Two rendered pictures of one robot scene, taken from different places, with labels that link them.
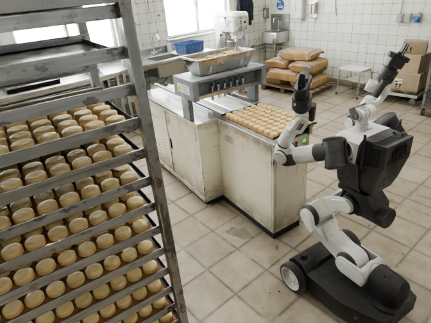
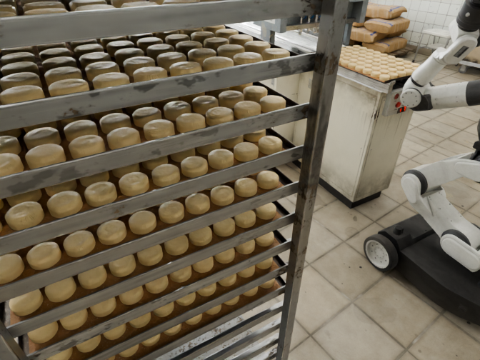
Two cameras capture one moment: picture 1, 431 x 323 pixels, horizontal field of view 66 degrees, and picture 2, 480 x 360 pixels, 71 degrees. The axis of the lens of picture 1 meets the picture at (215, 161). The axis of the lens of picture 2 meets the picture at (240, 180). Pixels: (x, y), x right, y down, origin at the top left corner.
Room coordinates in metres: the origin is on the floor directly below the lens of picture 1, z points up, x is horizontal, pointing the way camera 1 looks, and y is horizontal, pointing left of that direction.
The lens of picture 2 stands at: (0.24, 0.31, 1.49)
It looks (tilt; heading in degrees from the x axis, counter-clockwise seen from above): 36 degrees down; 1
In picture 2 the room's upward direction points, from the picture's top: straight up
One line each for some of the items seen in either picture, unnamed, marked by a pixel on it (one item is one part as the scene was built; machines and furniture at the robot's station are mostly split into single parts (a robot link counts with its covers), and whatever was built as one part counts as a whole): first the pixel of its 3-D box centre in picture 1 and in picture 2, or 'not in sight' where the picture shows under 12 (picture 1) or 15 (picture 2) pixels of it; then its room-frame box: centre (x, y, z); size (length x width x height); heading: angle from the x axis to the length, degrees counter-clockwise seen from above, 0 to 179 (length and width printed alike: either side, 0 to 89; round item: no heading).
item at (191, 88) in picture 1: (221, 90); (308, 24); (2.79, -0.10, 1.01); 0.72 x 0.33 x 0.34; 121
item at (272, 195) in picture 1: (260, 168); (345, 126); (2.35, -0.36, 0.45); 0.70 x 0.34 x 0.90; 31
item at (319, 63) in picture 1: (309, 64); (388, 23); (5.78, -1.77, 0.47); 0.72 x 0.42 x 0.17; 133
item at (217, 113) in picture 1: (201, 106); (281, 43); (2.81, 0.08, 0.87); 2.01 x 0.03 x 0.07; 31
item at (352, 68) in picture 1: (356, 80); (439, 48); (5.38, -2.44, 0.23); 0.45 x 0.45 x 0.46; 30
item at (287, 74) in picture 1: (288, 73); (361, 32); (5.88, -1.44, 0.32); 0.72 x 0.42 x 0.17; 42
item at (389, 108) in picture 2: (294, 148); (401, 100); (2.04, -0.55, 0.77); 0.24 x 0.04 x 0.14; 121
